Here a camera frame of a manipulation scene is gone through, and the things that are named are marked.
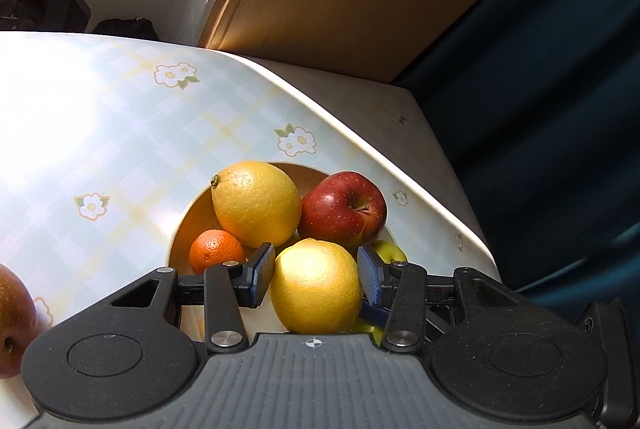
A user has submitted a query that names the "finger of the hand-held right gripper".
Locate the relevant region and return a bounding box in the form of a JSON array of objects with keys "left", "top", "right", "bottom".
[{"left": 358, "top": 302, "right": 453, "bottom": 336}]

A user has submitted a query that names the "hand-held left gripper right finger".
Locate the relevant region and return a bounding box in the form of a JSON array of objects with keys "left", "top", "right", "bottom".
[{"left": 357, "top": 244, "right": 573, "bottom": 354}]

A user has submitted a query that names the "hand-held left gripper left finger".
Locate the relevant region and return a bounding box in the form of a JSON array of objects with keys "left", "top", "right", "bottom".
[{"left": 102, "top": 242, "right": 277, "bottom": 353}]

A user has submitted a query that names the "green jujube fruit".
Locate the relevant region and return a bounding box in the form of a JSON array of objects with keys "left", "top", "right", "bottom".
[
  {"left": 372, "top": 240, "right": 408, "bottom": 265},
  {"left": 345, "top": 316, "right": 385, "bottom": 344}
]

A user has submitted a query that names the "large round yellow orange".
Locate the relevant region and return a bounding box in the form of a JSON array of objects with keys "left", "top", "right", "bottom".
[{"left": 270, "top": 238, "right": 363, "bottom": 335}]

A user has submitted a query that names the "small orange mandarin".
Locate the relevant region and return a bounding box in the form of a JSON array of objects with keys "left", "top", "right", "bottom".
[{"left": 189, "top": 229, "right": 247, "bottom": 274}]

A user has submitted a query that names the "yellow lemon with stem nub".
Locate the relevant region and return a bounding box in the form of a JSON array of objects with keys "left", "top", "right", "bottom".
[{"left": 210, "top": 161, "right": 302, "bottom": 249}]

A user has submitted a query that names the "bright red apple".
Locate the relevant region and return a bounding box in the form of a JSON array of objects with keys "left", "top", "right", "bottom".
[{"left": 298, "top": 171, "right": 388, "bottom": 250}]

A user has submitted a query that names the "white oval plate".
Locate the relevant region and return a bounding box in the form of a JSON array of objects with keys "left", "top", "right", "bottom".
[{"left": 165, "top": 162, "right": 416, "bottom": 346}]

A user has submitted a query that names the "floral checked tablecloth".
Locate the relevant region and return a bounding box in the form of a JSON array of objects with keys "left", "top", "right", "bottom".
[{"left": 0, "top": 31, "right": 501, "bottom": 429}]

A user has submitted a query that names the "dark blue curtain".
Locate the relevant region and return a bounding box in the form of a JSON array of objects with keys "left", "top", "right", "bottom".
[{"left": 395, "top": 0, "right": 640, "bottom": 310}]

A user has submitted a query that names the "dull brownish red apple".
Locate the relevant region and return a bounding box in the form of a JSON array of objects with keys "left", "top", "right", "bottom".
[{"left": 0, "top": 263, "right": 41, "bottom": 380}]

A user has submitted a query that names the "black and red equipment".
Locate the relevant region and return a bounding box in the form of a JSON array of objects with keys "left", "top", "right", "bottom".
[{"left": 0, "top": 0, "right": 56, "bottom": 32}]

